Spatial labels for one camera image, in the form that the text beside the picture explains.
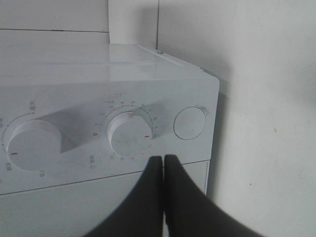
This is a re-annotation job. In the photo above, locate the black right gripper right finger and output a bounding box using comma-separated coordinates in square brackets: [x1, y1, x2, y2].
[164, 155, 261, 237]

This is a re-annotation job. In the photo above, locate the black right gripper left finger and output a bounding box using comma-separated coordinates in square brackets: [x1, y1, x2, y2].
[86, 156, 164, 237]

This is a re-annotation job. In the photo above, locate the white microwave door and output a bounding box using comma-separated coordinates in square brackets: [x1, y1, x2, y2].
[0, 160, 210, 237]

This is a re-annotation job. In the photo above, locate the white microwave knob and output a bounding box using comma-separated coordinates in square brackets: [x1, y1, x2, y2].
[5, 119, 62, 171]
[107, 112, 152, 158]

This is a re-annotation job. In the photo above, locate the round white door button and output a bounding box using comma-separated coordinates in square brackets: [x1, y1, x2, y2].
[173, 106, 206, 140]

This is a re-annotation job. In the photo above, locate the white microwave oven body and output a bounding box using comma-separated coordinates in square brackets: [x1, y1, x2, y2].
[0, 43, 220, 198]

